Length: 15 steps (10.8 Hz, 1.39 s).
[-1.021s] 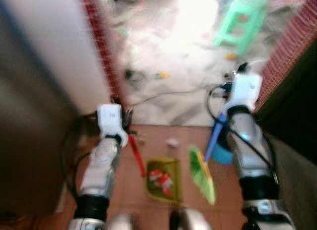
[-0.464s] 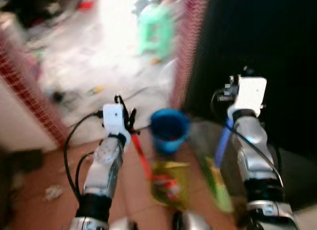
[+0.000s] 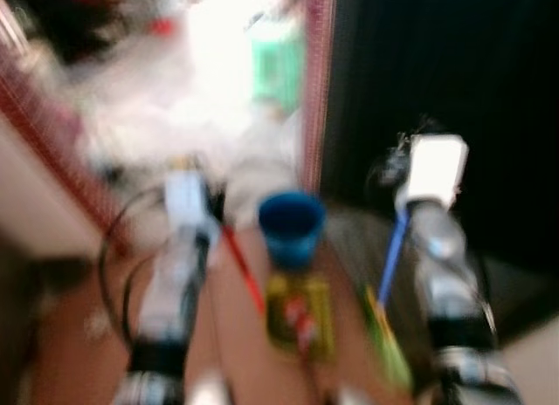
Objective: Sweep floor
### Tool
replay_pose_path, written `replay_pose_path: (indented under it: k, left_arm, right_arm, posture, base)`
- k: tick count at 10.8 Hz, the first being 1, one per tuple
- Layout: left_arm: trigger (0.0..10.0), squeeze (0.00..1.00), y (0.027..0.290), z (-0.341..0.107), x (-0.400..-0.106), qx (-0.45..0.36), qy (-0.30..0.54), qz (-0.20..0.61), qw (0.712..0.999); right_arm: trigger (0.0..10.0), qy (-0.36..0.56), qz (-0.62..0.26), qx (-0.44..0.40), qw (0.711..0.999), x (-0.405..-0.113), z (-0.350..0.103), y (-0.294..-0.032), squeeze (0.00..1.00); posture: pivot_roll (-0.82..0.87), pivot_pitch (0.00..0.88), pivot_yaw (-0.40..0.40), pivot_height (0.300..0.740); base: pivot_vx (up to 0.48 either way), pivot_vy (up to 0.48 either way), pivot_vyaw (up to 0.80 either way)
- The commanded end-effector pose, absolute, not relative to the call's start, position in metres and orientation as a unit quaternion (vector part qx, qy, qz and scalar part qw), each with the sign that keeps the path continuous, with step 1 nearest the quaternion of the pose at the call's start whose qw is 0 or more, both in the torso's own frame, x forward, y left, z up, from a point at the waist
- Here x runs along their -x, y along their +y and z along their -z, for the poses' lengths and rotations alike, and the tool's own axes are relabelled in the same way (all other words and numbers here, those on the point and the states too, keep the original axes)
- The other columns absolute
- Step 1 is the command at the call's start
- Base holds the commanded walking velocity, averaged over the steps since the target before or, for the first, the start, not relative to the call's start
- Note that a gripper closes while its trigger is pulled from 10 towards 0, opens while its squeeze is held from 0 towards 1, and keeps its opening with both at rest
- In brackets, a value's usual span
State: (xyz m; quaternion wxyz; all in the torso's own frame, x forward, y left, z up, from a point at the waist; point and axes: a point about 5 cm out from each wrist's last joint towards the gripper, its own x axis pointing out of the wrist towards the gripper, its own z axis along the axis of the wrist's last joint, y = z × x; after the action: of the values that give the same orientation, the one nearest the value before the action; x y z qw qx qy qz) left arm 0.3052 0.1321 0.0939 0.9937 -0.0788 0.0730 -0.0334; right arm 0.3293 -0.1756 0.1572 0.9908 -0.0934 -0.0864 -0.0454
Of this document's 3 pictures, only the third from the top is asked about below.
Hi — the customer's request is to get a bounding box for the red broom handle black cap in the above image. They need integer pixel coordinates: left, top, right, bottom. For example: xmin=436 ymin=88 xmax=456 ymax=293
xmin=218 ymin=226 xmax=266 ymax=317

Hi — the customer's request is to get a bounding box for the white floor sheet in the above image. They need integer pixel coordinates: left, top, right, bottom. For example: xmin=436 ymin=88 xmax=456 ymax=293
xmin=52 ymin=0 xmax=307 ymax=209

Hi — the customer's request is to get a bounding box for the blue plastic cup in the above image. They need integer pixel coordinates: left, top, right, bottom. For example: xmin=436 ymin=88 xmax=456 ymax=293
xmin=258 ymin=191 xmax=327 ymax=269

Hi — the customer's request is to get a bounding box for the yellow bottle with red label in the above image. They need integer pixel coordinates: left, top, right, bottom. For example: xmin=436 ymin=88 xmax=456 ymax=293
xmin=265 ymin=270 xmax=336 ymax=364

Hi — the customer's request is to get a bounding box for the green plastic basket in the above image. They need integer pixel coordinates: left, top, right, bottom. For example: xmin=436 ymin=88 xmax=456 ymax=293
xmin=252 ymin=21 xmax=305 ymax=109

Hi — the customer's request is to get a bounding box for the small red object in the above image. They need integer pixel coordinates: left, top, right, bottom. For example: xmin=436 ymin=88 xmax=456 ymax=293
xmin=148 ymin=17 xmax=176 ymax=38

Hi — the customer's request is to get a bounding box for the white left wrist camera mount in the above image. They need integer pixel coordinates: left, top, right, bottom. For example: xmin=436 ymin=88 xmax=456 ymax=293
xmin=164 ymin=165 xmax=219 ymax=242

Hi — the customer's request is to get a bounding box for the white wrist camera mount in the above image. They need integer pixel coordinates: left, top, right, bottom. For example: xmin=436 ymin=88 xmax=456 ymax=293
xmin=164 ymin=165 xmax=219 ymax=242
xmin=397 ymin=134 xmax=471 ymax=210

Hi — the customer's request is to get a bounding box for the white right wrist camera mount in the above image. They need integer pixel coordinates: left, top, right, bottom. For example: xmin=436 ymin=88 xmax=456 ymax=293
xmin=397 ymin=134 xmax=471 ymax=210

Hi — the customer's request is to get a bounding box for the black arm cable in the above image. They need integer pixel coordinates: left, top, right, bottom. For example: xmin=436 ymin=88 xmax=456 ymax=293
xmin=96 ymin=187 xmax=167 ymax=338

